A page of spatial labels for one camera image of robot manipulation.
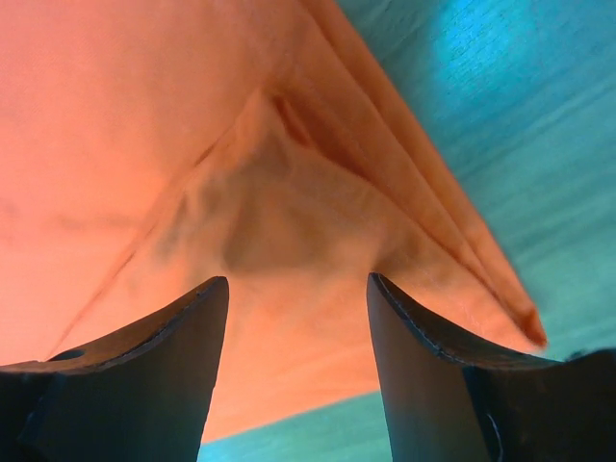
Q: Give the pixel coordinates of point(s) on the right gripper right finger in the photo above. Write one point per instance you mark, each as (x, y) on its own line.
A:
(450, 395)

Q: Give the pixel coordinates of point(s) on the orange t shirt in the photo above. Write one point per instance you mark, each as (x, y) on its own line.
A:
(147, 146)

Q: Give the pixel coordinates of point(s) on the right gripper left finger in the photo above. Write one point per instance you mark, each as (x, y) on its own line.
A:
(141, 393)

